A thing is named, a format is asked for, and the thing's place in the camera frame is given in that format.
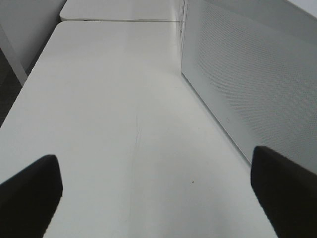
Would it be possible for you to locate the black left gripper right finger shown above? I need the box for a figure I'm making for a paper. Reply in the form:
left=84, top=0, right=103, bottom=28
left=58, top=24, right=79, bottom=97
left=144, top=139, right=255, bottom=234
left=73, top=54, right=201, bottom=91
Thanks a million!
left=250, top=146, right=317, bottom=238

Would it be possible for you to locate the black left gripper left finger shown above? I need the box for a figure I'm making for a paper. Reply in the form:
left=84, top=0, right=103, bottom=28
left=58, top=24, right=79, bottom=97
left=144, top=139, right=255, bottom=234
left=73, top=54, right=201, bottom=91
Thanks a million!
left=0, top=155, right=62, bottom=238

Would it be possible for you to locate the white microwave door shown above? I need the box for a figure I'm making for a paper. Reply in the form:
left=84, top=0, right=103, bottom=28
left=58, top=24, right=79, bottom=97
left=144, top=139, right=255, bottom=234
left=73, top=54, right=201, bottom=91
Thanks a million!
left=181, top=0, right=317, bottom=172

